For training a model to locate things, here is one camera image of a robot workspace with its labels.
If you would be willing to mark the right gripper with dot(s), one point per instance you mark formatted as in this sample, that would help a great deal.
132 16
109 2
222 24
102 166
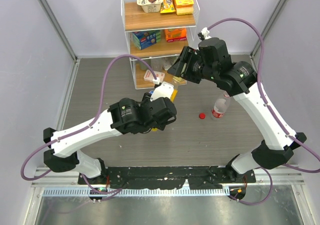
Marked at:
188 55

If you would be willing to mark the yellow juice bottle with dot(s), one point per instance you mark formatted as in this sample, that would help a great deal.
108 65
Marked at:
161 102

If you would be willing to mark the red bottle cap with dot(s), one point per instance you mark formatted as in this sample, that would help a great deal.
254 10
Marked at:
202 116

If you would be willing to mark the clear red-label water bottle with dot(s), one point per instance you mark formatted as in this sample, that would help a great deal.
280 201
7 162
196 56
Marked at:
221 105

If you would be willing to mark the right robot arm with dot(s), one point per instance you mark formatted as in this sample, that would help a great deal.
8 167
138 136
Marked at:
211 61

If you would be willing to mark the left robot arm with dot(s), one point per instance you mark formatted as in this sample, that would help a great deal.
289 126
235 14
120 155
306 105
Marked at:
123 117

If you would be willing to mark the small white bottle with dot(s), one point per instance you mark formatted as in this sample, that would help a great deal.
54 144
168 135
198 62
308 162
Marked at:
167 63

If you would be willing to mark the clear plastic cup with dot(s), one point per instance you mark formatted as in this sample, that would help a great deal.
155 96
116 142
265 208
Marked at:
157 64

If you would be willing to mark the red white card box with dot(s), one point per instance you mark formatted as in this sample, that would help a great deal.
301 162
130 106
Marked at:
155 77

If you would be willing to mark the orange snack box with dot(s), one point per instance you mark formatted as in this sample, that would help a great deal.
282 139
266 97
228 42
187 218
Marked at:
175 34

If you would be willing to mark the blue green box pack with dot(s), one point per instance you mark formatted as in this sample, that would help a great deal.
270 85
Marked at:
145 39

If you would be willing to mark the yellow candy bag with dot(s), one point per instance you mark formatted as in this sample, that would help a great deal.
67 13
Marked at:
167 7

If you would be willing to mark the yellow sponge pack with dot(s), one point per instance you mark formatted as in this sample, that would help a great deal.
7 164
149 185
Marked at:
184 7

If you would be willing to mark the chocolate pudding cup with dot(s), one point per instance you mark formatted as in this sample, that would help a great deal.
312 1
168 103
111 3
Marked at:
150 6

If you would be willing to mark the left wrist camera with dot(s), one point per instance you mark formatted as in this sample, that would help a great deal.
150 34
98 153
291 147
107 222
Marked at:
166 90

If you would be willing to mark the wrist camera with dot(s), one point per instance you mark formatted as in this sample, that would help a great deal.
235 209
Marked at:
204 34
166 90

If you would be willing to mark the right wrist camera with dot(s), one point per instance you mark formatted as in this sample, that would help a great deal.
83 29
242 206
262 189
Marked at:
204 34

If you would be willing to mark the white wire shelf rack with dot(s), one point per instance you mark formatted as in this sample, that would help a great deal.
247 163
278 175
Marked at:
136 20

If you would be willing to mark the white cable duct strip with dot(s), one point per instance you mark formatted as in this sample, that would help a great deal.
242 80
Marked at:
184 191

